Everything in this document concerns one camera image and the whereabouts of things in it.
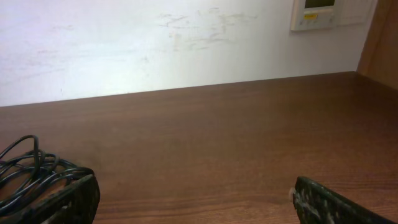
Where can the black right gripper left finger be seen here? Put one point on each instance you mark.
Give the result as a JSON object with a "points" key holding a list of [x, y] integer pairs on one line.
{"points": [[76, 203]]}

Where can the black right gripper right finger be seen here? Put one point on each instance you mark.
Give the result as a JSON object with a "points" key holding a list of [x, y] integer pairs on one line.
{"points": [[314, 203]]}

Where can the wooden side panel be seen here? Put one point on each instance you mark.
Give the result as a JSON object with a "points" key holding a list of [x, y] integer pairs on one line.
{"points": [[379, 56]]}

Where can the white wall control panel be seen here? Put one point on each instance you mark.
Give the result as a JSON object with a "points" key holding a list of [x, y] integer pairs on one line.
{"points": [[327, 14]]}

